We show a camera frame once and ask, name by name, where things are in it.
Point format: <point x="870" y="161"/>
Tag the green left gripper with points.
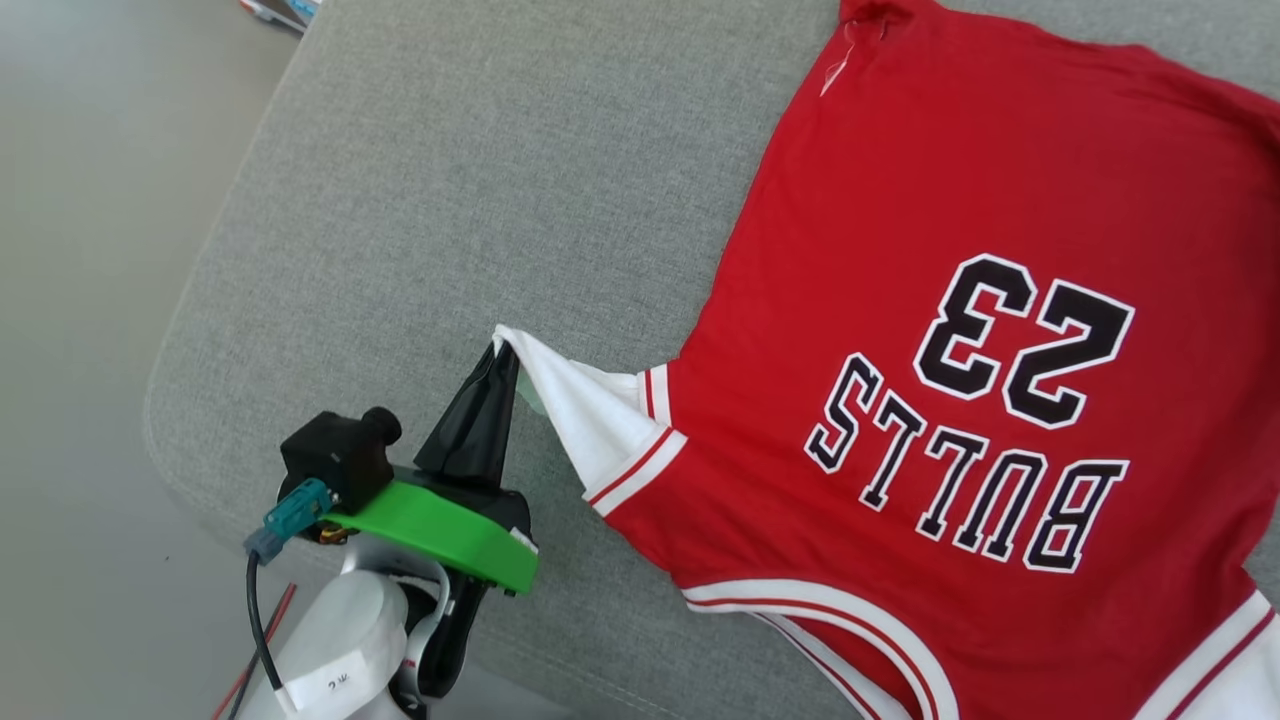
<point x="440" y="525"/>

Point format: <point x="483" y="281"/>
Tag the red white basketball jersey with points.
<point x="950" y="350"/>

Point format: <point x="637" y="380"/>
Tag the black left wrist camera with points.
<point x="335" y="455"/>

